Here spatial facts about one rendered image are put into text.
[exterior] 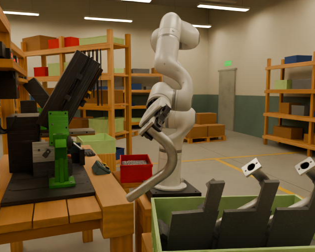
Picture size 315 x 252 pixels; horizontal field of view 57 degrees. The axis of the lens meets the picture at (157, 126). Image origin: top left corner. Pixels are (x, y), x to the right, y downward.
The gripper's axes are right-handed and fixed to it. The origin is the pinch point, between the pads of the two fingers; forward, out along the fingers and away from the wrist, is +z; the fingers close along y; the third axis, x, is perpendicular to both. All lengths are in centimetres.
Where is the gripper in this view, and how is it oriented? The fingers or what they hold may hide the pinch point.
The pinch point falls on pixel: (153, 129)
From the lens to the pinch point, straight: 82.7
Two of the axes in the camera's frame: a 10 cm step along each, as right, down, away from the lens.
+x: 7.4, 6.4, 2.4
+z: -1.0, 4.4, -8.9
